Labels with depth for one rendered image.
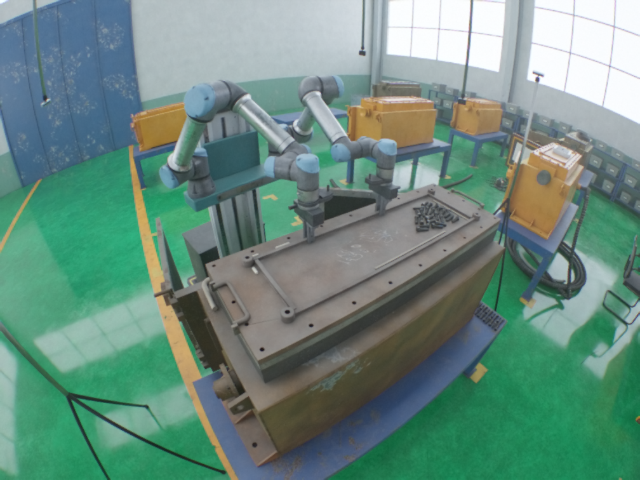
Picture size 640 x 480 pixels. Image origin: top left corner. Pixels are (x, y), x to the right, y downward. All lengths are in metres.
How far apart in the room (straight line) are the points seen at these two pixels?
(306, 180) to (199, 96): 0.48
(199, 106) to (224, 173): 0.68
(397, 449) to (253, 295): 1.55
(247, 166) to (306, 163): 0.85
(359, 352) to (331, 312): 0.17
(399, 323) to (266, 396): 0.50
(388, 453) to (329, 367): 1.30
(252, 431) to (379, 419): 0.59
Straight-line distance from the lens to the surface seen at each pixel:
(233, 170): 1.70
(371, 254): 1.07
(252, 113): 1.15
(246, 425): 1.47
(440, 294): 1.19
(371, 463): 2.09
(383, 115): 4.29
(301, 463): 1.42
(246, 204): 1.93
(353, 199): 1.85
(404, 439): 2.17
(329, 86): 1.42
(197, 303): 1.24
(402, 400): 1.56
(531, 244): 3.18
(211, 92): 1.09
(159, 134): 5.78
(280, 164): 1.00
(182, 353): 2.60
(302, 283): 0.95
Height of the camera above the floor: 2.03
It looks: 36 degrees down
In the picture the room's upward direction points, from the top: straight up
